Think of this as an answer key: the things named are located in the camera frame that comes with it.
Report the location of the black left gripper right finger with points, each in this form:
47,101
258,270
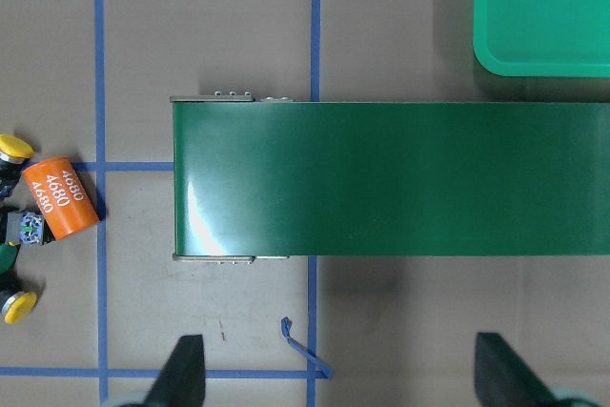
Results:
502,378

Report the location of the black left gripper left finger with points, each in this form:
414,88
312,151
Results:
182,380

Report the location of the green push button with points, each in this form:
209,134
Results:
21,228

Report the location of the orange cylinder with 4680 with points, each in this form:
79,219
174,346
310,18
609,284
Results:
60,197

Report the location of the green plastic tray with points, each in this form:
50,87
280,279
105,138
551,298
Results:
542,38

